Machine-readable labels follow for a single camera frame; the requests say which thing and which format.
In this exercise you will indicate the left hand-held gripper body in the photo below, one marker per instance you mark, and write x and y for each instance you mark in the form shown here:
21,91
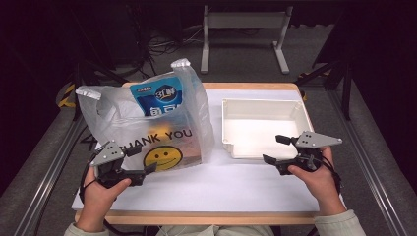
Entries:
108,153

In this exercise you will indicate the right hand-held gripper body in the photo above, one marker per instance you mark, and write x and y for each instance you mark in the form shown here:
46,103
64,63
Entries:
314,141

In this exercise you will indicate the white plastic tray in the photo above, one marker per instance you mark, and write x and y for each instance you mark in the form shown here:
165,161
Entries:
262,131

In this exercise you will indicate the clear plastic bag smiley print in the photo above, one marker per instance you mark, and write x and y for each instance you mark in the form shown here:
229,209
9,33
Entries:
183,131

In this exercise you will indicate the blue snack pouch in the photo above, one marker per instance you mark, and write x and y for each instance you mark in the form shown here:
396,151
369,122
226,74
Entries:
157,95

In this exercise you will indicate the person's right hand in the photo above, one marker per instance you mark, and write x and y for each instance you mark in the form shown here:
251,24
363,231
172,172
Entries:
319,187

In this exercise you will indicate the person's left hand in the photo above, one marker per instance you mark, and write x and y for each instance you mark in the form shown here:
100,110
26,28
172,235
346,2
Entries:
98,200

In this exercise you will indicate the black tripod stand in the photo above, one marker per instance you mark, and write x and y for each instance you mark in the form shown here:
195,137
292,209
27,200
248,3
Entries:
78,82
345,88

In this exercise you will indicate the yellow black striped tape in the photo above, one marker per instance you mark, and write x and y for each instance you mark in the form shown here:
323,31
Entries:
67,96

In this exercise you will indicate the person's torso clothing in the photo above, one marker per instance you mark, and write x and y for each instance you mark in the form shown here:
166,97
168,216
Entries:
213,231

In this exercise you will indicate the aluminium floor rail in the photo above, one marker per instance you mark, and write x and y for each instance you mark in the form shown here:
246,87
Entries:
46,183
370,177

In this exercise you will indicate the white metal stand frame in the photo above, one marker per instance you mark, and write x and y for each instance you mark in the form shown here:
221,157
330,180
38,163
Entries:
246,20

